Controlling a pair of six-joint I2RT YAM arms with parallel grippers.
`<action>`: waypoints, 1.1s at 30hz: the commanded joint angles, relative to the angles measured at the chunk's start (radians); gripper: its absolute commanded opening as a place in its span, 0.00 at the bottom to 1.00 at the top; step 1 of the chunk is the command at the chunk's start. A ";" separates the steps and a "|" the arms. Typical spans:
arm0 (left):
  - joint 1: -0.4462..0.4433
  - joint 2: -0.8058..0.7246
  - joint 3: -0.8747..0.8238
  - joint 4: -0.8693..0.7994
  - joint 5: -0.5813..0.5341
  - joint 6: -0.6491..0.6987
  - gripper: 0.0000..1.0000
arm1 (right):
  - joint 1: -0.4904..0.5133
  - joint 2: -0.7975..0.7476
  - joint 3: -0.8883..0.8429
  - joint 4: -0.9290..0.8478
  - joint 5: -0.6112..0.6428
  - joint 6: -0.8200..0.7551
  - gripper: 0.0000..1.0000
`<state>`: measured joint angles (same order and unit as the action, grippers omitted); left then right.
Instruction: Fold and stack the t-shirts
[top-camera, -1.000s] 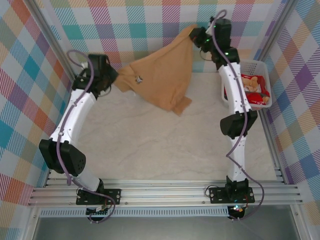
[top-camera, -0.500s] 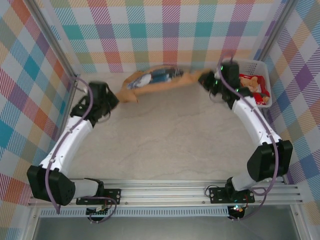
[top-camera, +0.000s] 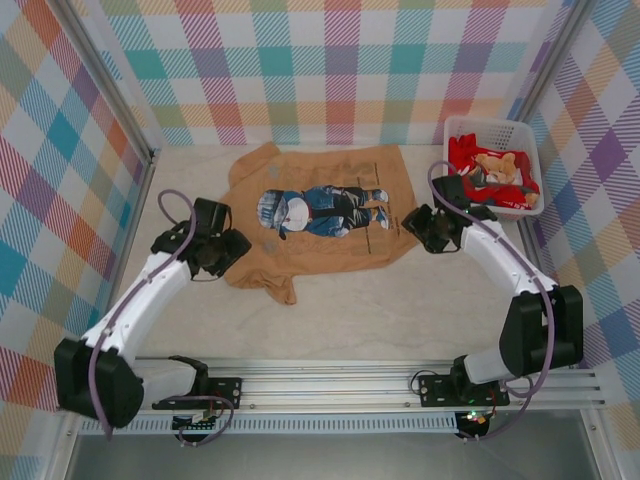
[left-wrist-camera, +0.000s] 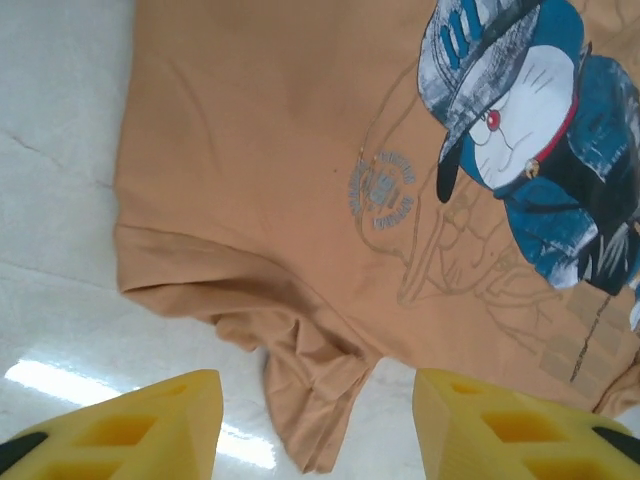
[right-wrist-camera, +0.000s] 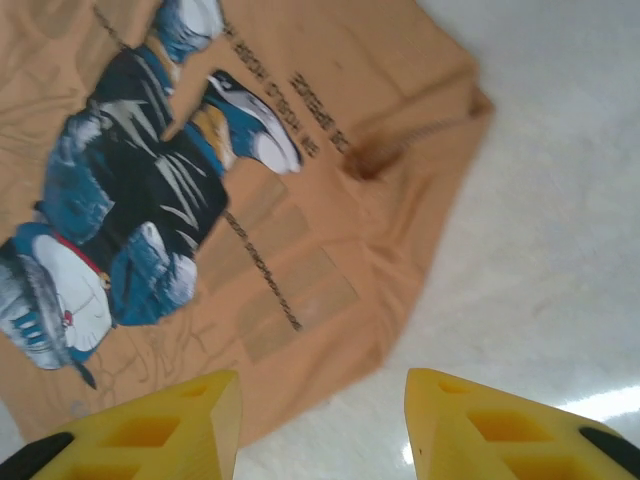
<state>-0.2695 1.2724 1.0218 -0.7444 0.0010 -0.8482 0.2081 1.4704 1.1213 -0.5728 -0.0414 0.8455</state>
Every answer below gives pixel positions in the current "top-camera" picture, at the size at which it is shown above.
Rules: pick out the tan t-shirt with cartoon print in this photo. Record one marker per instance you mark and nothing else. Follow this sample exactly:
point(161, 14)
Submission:
point(320, 160)

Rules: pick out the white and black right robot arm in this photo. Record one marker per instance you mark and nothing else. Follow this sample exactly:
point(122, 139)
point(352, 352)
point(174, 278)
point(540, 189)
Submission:
point(500, 255)

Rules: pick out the red t-shirt with bear print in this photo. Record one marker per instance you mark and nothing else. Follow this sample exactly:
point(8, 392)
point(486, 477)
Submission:
point(505, 190)

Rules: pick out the white plastic basket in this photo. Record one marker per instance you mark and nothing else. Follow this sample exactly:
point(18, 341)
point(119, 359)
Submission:
point(500, 132)

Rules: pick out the left controller circuit board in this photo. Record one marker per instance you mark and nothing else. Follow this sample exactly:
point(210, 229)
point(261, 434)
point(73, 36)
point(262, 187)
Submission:
point(195, 424)

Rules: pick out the controller circuit board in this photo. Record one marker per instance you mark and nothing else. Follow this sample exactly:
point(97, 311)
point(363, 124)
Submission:
point(477, 422)
point(195, 424)

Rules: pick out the right controller circuit board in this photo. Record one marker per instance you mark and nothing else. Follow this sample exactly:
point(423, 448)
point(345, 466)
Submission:
point(477, 422)

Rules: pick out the grey metal panel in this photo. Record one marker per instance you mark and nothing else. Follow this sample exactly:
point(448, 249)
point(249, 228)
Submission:
point(325, 457)

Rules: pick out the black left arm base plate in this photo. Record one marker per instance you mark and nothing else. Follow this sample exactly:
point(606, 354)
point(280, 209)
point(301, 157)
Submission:
point(225, 390)

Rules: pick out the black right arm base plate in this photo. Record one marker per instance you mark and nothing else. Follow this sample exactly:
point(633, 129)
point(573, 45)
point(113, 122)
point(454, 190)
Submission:
point(435, 390)

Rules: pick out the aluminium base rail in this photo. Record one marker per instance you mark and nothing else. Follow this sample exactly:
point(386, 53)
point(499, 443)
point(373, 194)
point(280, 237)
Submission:
point(325, 385)

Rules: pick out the aluminium frame post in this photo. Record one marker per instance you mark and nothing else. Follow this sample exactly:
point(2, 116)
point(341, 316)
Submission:
point(552, 60)
point(107, 80)

